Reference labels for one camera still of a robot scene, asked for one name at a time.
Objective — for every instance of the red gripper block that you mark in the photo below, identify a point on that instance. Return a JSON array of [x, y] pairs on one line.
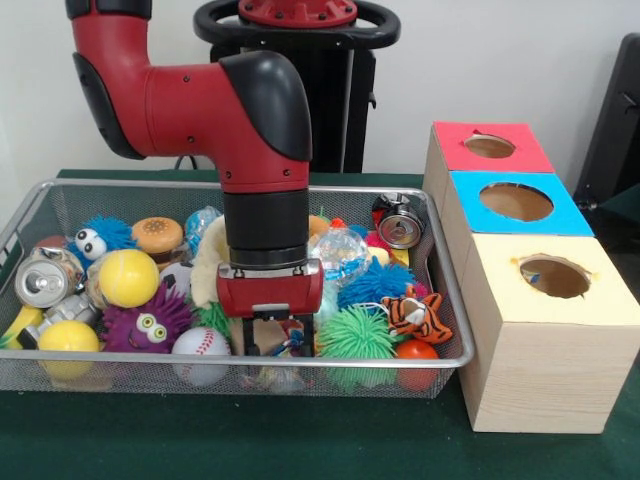
[[270, 295]]

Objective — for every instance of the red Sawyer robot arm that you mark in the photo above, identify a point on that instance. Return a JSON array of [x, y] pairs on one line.
[[200, 115]]

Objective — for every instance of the wooden box with three holes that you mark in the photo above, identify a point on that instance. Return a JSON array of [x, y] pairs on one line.
[[545, 375]]

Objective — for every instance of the green spiky rubber ball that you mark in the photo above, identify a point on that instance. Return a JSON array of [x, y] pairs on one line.
[[357, 332]]

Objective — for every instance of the white baseball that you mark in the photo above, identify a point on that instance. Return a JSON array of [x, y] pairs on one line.
[[200, 342]]

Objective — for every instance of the cream waffle cloth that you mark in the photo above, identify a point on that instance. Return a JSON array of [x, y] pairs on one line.
[[207, 270]]

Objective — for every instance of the tiger plush toy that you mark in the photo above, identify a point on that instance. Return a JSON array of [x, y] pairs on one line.
[[420, 315]]

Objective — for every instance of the purple spiky monster toy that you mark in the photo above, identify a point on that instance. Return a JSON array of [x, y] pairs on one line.
[[130, 325]]

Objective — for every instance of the yellow tennis ball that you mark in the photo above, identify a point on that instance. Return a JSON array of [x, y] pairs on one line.
[[129, 277]]

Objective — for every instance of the plain yellow ball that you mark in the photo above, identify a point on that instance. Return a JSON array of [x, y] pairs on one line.
[[69, 337]]

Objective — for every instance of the crushed silver drink can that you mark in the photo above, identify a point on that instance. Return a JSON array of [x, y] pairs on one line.
[[40, 285]]

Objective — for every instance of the green cloth on side table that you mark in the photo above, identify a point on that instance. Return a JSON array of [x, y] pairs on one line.
[[625, 215]]

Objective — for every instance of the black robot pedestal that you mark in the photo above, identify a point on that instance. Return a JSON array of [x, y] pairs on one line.
[[340, 100]]

